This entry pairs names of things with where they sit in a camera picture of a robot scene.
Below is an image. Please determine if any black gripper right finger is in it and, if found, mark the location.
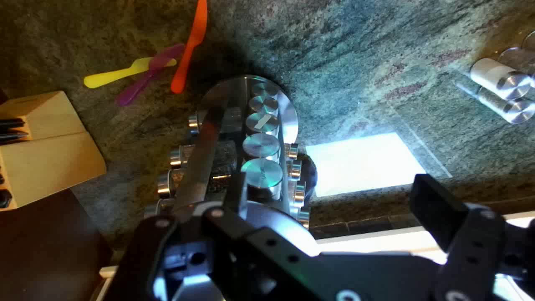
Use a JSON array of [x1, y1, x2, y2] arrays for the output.
[[408, 172, 535, 301]]

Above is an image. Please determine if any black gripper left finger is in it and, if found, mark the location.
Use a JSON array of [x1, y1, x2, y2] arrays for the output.
[[105, 170, 324, 301]]

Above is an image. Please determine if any steel revolving spice rack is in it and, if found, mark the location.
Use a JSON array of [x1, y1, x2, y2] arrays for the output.
[[142, 73, 319, 230]]

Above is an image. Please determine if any white framed window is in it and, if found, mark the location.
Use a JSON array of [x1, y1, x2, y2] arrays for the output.
[[311, 207, 535, 264]]

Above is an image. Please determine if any purple plastic spatula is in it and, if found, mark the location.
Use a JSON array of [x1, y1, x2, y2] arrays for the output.
[[115, 43, 185, 108]]

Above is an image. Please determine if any wooden knife block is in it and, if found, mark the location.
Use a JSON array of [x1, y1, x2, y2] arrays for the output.
[[0, 90, 107, 212]]

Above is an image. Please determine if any orange plastic spatula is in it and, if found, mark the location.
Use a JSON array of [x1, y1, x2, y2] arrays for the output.
[[169, 0, 209, 95]]

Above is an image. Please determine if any black handled knife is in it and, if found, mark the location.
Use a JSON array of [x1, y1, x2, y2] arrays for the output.
[[0, 172, 13, 210], [0, 115, 30, 143]]

